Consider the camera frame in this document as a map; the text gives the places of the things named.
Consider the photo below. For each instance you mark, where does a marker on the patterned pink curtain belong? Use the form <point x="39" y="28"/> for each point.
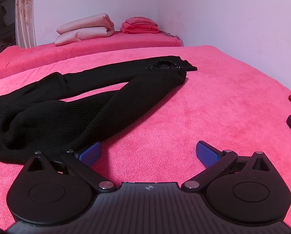
<point x="25" y="12"/>

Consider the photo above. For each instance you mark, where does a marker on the stack of folded pink cloths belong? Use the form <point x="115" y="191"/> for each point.
<point x="139" y="25"/>

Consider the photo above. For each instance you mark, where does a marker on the pale pink folded quilt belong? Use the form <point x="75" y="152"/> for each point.
<point x="87" y="29"/>

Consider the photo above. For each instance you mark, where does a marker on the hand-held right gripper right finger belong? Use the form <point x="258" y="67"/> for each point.
<point x="206" y="154"/>

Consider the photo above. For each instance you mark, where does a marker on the pink bed sheet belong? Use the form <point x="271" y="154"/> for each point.
<point x="87" y="48"/>

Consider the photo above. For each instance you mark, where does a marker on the dark lace bed trim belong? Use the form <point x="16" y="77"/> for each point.
<point x="171" y="35"/>

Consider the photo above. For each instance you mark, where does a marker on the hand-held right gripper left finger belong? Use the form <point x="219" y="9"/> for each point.
<point x="89" y="154"/>

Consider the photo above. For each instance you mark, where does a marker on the black knit pants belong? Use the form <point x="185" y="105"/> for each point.
<point x="87" y="107"/>

